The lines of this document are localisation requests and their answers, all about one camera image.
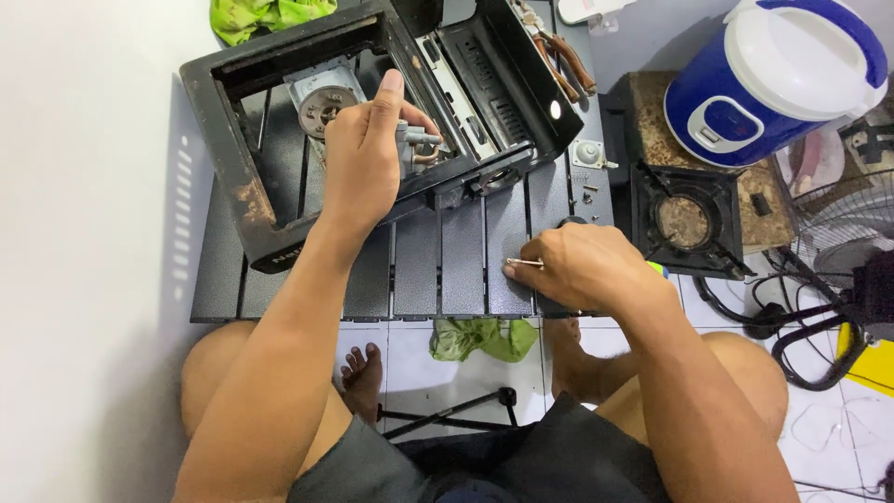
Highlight person's right hand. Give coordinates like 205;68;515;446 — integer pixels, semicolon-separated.
502;224;676;319

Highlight person's left hand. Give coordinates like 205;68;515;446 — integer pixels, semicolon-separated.
321;68;444;233

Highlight silver metal gas valve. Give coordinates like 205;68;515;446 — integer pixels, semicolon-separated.
395;119;448;170

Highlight green handled screwdriver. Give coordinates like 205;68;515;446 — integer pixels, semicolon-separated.
506;257;669;279

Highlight black burner pan support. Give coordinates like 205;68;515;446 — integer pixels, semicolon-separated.
629;161;757;282

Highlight small square metal plate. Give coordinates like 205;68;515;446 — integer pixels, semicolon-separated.
570;138;620;170

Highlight green cloth rag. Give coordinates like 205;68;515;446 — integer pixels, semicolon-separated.
210;0;339;47
429;317;539;363

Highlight black portable gas stove body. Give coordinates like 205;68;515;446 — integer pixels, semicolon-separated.
179;0;585;275

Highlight worn brown stool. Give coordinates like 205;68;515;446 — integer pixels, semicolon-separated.
606;70;799;257

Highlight person's right leg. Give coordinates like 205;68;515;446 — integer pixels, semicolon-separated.
541;318;791;444

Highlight person's leg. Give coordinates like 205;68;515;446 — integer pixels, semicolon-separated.
179;319;386;463
541;318;791;444

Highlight person's dark shorts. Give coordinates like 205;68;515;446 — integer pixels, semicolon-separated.
285;391;673;503

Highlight black table leg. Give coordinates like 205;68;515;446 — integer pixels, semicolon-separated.
379;386;519;442

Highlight black fan base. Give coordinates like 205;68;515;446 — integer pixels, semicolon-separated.
693;264;871;393

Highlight clear plastic bag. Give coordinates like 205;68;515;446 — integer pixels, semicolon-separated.
774;127;847;199

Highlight person's left leg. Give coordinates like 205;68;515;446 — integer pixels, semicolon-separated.
179;319;386;463

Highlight black electric fan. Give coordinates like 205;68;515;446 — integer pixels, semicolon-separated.
766;168;894;345

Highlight white plastic object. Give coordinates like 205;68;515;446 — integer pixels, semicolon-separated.
556;0;638;27

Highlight blue and white rice cooker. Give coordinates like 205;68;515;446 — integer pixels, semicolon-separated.
663;0;890;169

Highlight yellow flat object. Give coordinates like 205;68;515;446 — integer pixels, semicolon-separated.
834;321;894;400

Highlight silver burner base plate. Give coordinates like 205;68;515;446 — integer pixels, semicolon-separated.
284;57;369;142

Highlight brown handled pliers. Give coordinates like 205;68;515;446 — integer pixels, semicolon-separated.
512;0;599;104

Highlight thin white wire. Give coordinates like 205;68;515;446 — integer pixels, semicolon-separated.
788;397;882;455

